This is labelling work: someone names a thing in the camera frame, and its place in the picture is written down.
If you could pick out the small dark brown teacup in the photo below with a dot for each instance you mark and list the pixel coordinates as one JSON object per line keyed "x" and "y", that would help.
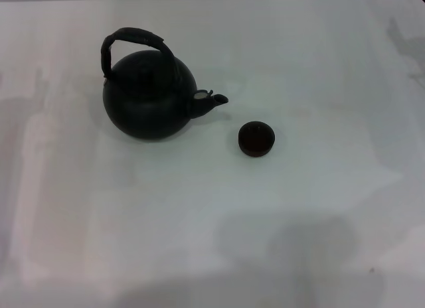
{"x": 256, "y": 140}

